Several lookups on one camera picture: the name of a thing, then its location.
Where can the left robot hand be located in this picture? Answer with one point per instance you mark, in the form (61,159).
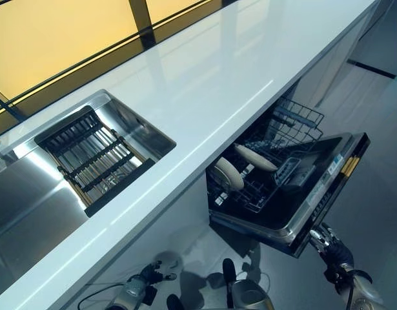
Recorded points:
(153,274)

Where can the white glossy cabinet front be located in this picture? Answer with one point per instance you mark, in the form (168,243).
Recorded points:
(153,242)

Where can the steel sink drain strainer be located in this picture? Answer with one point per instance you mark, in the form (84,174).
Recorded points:
(109,185)

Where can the beige ceramic plate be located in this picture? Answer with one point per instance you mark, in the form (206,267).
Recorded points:
(228,174)
(256,158)

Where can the dark window frame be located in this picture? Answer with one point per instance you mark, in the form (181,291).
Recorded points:
(88,48)

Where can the stainless steel sink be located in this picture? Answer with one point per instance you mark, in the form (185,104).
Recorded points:
(40,181)

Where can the black sink dish rack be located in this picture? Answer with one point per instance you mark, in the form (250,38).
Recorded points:
(95,155)

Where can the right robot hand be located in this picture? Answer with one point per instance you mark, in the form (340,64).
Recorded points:
(333,250)

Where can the grey robot body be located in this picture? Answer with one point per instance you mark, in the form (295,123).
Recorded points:
(240,294)

